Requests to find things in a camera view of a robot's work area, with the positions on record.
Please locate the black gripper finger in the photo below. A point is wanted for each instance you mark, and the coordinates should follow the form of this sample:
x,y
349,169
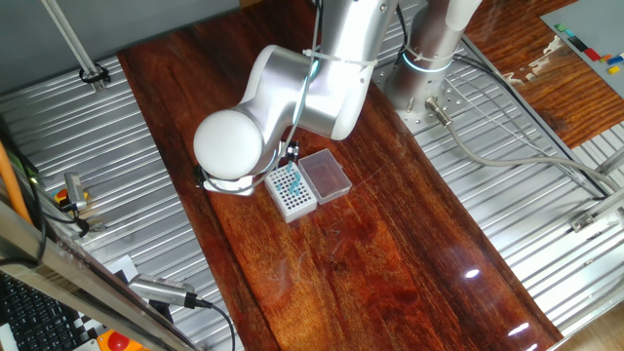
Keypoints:
x,y
292,155
293,145

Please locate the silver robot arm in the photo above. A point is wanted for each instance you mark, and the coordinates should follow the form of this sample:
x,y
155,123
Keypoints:
x,y
302,88

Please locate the blue pipette tip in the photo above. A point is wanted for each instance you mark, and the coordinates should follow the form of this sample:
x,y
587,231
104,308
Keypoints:
x,y
294,187
290,168
297,193
298,176
279,188

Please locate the white pipette tip rack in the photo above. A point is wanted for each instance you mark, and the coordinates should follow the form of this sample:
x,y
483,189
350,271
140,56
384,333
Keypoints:
x,y
299,212

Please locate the clear plastic box lid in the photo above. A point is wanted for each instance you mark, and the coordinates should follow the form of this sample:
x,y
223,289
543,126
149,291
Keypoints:
x,y
325,175

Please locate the glossy brown wooden board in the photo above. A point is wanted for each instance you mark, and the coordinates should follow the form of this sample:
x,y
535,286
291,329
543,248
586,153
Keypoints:
x,y
365,268

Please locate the slanted metal pole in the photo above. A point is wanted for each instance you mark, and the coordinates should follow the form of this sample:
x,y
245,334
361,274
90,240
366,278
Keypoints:
x,y
73,46

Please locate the red emergency stop button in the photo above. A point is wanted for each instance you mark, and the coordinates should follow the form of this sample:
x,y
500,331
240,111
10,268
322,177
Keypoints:
x,y
117,341

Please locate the orange pole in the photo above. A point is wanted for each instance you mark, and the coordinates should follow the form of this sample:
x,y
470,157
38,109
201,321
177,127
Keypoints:
x,y
10,185

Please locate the green block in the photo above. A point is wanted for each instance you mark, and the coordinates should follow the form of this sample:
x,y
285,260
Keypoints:
x,y
560,27

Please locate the teal block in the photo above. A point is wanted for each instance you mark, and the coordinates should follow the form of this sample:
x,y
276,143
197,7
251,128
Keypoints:
x,y
570,33

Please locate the black block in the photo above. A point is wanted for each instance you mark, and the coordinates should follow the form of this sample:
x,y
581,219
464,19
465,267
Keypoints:
x,y
578,44

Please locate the black keyboard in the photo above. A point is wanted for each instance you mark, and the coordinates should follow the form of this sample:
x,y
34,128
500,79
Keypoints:
x,y
34,322

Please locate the aluminium profile bar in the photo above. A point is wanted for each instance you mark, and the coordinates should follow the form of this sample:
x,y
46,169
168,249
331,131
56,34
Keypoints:
x,y
612,163
597,210

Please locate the red block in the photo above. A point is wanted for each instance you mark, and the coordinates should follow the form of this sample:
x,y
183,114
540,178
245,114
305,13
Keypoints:
x,y
592,54

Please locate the orange block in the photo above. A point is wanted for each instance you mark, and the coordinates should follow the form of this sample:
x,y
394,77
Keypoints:
x,y
605,58

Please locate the grey board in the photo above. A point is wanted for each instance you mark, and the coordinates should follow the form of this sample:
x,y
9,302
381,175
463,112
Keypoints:
x,y
595,24

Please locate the yellow block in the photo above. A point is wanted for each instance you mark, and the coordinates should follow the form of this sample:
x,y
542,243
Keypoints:
x,y
613,69

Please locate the blue block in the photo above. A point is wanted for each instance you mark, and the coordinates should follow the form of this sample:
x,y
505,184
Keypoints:
x,y
615,60

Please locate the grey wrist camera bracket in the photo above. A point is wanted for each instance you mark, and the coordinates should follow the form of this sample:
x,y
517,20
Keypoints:
x,y
229,186

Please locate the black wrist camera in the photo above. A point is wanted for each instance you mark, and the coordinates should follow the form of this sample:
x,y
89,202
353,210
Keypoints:
x,y
199,175

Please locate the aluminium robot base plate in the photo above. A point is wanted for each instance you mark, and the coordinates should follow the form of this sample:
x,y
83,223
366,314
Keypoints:
x,y
453,95

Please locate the silver ribbed camera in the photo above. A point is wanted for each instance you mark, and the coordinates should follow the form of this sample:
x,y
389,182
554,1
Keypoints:
x,y
161,290

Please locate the steel frame beam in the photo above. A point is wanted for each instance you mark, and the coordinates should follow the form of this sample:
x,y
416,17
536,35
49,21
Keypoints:
x,y
73,280

